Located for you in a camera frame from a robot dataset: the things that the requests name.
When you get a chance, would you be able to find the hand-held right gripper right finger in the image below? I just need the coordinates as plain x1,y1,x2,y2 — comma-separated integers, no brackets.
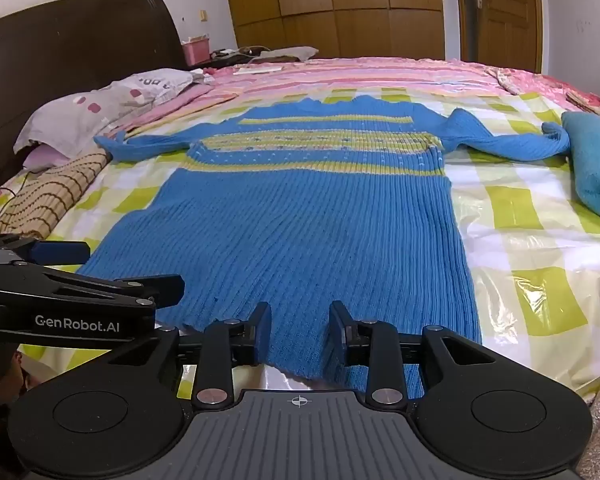
328,300,496,406

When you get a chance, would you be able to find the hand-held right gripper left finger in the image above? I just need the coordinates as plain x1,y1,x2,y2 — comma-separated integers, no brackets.
107,301,273,409

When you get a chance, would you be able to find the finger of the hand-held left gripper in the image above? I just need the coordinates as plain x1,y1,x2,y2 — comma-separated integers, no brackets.
0,233,91,267
0,260,186,309

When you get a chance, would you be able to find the blue knitted sweater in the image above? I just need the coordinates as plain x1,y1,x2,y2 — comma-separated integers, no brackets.
94,96,572,395

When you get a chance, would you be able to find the brown striped pillow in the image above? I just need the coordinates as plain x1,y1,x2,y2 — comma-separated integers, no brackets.
0,151,112,241

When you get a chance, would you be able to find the pink pillow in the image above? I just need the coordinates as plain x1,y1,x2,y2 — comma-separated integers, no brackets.
22,142,67,171

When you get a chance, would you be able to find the white spotted pillow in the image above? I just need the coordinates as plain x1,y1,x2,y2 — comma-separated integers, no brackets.
13,68,196,156

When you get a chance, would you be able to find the dark wooden headboard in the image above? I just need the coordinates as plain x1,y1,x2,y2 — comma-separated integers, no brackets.
0,0,188,206

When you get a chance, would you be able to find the green checked plastic sheet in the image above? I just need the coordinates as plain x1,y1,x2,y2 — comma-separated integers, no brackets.
0,87,600,406

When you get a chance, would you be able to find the pink box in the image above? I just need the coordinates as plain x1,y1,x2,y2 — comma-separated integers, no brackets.
181,35,212,67

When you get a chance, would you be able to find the pink striped bedsheet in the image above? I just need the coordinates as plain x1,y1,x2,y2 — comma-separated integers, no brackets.
105,56,511,126

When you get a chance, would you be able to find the white paper strip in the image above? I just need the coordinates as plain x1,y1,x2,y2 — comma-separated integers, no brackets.
232,64,283,76

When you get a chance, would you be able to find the grey cloth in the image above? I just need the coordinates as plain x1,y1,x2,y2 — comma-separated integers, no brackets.
260,46,320,61

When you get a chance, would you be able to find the teal knitted cloth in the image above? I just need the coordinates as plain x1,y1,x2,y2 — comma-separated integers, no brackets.
561,110,600,226

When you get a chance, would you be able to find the pink floral quilt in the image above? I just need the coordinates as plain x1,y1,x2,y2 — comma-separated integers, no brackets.
485,65,600,111

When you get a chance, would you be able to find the wooden wardrobe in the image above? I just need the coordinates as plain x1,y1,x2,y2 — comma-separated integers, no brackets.
221,0,446,61

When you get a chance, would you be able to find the brown patterned cloth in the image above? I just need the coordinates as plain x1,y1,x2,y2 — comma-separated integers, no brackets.
565,91,600,123

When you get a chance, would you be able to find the wooden door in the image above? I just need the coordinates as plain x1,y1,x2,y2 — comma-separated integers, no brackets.
455,0,543,73

